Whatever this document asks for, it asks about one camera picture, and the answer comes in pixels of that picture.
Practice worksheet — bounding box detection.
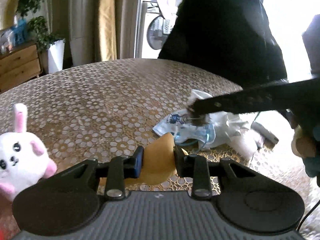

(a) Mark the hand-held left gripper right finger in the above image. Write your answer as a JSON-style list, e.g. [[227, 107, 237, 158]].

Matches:
[[174, 146, 268, 200]]

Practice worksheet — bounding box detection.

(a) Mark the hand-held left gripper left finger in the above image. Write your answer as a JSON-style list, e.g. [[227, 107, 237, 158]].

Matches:
[[50, 146, 144, 200]]

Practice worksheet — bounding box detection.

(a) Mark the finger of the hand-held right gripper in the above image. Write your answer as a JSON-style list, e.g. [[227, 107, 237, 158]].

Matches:
[[187, 81, 288, 117]]

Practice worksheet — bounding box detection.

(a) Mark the white plastic bag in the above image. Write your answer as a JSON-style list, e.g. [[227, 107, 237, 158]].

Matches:
[[190, 89, 251, 141]]

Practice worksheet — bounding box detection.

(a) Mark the blue printed face mask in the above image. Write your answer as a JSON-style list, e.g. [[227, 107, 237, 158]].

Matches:
[[153, 112, 217, 153]]

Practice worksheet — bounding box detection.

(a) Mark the small grey packet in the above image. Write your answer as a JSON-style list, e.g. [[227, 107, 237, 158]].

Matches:
[[250, 121, 279, 148]]

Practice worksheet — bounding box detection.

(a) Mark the white fuzzy cloth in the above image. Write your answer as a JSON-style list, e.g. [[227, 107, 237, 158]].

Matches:
[[231, 128, 259, 161]]

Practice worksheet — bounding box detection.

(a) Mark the person's right hand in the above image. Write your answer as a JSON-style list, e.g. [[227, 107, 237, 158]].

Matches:
[[291, 128, 317, 159]]

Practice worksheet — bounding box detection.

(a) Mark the person in black clothing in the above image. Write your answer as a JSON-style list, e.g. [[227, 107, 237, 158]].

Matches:
[[157, 0, 287, 91]]

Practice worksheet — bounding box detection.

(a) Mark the gold floral tablecloth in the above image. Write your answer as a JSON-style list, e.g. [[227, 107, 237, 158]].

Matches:
[[0, 58, 320, 240]]

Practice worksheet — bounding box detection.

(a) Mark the white washing machine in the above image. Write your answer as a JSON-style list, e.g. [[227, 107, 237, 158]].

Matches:
[[142, 1, 177, 57]]

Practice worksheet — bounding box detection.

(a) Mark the white pink bunny plush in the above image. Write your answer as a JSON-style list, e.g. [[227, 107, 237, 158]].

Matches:
[[0, 103, 58, 202]]

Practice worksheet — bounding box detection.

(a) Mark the white hanging cloth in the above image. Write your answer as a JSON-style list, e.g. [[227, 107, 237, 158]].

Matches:
[[150, 0, 187, 22]]

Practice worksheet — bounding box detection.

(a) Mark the white planter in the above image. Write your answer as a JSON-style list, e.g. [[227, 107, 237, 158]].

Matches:
[[47, 39, 66, 74]]

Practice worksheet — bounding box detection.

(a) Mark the yellow curtain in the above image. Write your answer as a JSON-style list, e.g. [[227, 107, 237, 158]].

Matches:
[[97, 0, 118, 62]]

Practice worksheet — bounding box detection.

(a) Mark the wooden media cabinet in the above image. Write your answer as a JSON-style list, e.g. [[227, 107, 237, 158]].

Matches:
[[0, 41, 43, 93]]

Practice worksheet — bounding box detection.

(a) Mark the white tower air conditioner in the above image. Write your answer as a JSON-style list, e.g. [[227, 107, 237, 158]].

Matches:
[[68, 0, 101, 62]]

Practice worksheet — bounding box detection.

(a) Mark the tall green houseplant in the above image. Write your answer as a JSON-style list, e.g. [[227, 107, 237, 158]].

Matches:
[[16, 0, 66, 53]]

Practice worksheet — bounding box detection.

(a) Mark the blue toy figure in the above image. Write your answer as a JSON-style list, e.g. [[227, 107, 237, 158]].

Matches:
[[11, 18, 28, 43]]

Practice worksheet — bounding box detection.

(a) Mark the clear bag of trinkets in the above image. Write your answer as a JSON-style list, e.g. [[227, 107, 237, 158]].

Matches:
[[0, 28, 13, 53]]

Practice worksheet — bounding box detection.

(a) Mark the black cable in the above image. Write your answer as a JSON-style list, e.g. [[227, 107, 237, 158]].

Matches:
[[297, 199, 320, 233]]

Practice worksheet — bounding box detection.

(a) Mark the sliding door frame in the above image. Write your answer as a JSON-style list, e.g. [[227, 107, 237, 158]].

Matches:
[[133, 0, 146, 59]]

